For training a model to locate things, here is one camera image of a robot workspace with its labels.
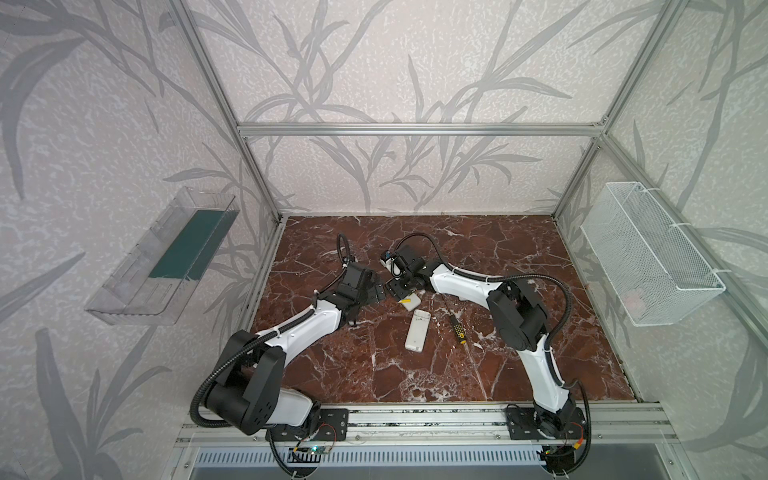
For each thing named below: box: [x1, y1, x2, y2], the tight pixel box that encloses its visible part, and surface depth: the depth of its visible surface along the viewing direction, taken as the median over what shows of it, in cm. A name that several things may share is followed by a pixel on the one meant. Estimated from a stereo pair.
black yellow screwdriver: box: [449, 314, 467, 344], surface depth 89 cm
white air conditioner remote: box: [402, 293, 421, 311], surface depth 97 cm
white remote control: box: [404, 309, 432, 353], surface depth 91 cm
